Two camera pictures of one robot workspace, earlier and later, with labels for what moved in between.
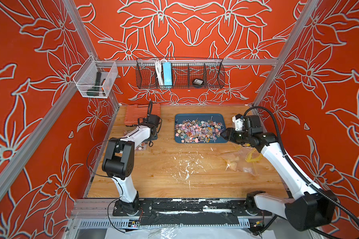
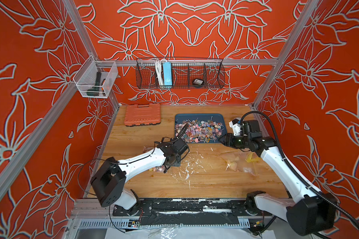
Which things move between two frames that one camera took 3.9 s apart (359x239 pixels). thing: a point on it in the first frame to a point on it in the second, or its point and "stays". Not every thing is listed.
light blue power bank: (167, 73) stays
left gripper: (155, 137) to (178, 164)
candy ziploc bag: (253, 156) stays
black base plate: (224, 206) stays
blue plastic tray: (199, 128) stays
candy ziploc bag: (142, 146) to (160, 169)
